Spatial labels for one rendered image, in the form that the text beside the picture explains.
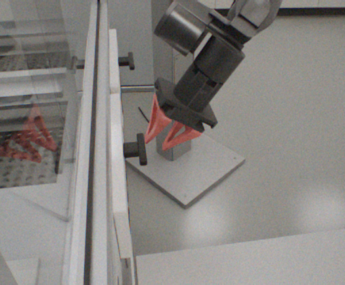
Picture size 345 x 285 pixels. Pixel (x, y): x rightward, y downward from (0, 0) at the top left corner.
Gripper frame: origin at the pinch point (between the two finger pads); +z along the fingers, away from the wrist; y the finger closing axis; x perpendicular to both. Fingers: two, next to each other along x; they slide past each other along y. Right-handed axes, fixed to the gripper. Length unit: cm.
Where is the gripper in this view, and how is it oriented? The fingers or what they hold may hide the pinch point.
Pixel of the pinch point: (156, 141)
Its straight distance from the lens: 59.7
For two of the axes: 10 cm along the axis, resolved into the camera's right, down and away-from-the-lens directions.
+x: 1.7, 6.1, -7.7
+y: -8.2, -3.5, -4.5
